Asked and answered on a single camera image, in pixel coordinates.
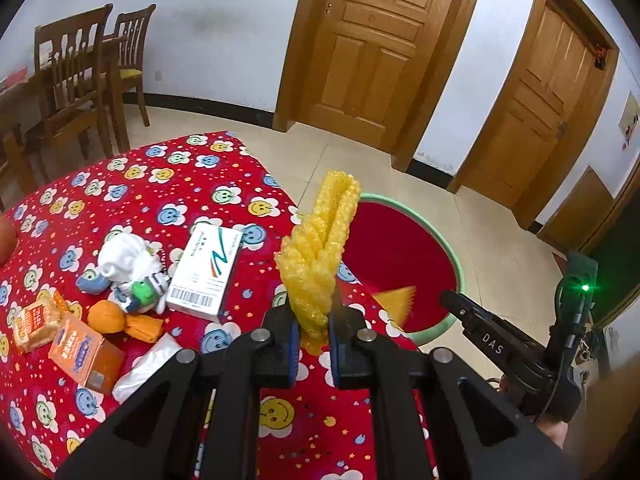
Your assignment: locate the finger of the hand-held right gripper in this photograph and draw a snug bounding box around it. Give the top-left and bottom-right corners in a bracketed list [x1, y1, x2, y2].
[440, 289, 550, 397]

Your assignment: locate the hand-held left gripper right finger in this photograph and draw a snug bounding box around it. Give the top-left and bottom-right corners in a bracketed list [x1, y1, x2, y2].
[330, 305, 581, 480]

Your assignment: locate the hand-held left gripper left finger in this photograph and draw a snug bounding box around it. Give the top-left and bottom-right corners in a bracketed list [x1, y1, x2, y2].
[55, 304, 302, 480]

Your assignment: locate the yellow foam net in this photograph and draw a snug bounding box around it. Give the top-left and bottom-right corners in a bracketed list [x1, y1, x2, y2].
[274, 169, 362, 343]
[372, 285, 419, 324]

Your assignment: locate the red basin with green rim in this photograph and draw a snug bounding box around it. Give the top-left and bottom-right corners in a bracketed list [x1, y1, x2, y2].
[336, 192, 467, 347]

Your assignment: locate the white box with striped print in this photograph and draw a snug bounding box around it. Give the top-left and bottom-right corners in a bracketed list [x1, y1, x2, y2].
[165, 226, 244, 323]

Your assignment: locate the orange snack packet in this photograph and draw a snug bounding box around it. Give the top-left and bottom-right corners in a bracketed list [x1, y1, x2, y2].
[12, 290, 69, 354]

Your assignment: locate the person's right forearm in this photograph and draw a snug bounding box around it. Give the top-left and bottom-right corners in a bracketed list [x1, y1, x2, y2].
[562, 355, 640, 480]

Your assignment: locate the person's right hand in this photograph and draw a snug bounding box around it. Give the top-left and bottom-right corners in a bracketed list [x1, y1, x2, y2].
[497, 375, 568, 448]

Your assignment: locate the dark green board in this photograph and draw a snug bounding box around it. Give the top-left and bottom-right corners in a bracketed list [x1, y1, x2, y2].
[580, 160, 640, 331]

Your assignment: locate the white plastic wrapper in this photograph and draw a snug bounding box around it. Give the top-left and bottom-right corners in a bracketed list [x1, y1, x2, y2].
[112, 332, 184, 403]

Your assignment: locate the leaning wooden panel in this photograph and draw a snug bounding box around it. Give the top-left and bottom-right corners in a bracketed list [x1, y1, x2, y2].
[537, 165, 616, 256]

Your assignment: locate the orange crumpled wrapper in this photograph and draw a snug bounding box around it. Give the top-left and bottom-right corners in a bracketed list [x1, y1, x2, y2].
[122, 312, 164, 344]

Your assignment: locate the small striped plush toy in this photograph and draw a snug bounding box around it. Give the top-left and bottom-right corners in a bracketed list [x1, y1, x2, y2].
[110, 267, 170, 316]

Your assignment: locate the orange wrapped candy toy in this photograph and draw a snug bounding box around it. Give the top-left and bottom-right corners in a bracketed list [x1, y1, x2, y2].
[87, 300, 126, 336]

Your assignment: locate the white crumpled cloth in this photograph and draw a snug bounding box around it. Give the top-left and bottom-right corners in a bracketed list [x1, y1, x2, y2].
[79, 230, 161, 295]

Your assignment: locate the red printed tablecloth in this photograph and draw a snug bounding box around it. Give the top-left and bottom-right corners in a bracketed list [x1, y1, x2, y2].
[0, 130, 436, 480]

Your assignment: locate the orange small carton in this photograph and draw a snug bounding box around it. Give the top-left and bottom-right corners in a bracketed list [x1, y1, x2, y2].
[48, 312, 126, 395]

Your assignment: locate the wooden door with red ornament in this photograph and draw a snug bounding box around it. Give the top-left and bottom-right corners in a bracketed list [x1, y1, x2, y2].
[447, 0, 621, 231]

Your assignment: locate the brown round object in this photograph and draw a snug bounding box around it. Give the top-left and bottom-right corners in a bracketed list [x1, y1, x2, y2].
[0, 220, 19, 267]

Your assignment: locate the wooden panelled door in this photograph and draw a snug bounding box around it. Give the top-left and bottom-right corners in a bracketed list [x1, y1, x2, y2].
[272, 0, 489, 172]

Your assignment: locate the wooden chair with yellow cushion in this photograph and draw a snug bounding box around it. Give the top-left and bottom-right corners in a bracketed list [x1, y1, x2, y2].
[102, 4, 157, 129]

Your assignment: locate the wooden dining table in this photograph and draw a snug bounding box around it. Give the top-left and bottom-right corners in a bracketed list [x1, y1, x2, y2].
[0, 35, 127, 211]

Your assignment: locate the wall poster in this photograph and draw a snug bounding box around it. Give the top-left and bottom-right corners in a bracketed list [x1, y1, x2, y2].
[618, 91, 640, 152]

